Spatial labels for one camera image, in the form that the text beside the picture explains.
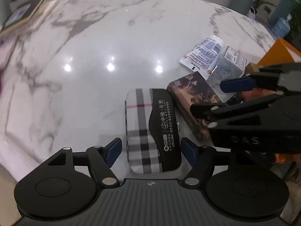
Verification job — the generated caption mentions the brown cardboard box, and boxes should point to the brown cardboard box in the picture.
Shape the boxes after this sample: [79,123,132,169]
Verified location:
[244,63,263,76]

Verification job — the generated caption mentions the plaid glasses case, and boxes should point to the plaid glasses case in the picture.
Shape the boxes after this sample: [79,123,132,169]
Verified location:
[125,88,182,174]

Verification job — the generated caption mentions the dark illustrated box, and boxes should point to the dark illustrated box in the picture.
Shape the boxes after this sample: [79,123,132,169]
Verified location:
[167,72,221,141]

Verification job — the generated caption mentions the small grey labelled box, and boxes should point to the small grey labelled box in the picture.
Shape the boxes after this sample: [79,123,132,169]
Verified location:
[212,46,247,81]

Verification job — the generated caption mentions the white blue lotion tube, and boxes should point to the white blue lotion tube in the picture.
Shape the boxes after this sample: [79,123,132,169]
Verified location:
[179,35,224,80]

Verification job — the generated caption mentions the water jug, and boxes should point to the water jug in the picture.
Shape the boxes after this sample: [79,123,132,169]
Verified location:
[272,18,290,38]

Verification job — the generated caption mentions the grey trash bin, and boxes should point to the grey trash bin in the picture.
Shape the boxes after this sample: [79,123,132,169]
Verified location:
[228,0,255,15]

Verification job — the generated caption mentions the stacked books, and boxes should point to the stacked books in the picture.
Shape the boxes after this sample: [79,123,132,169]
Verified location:
[1,0,59,38]

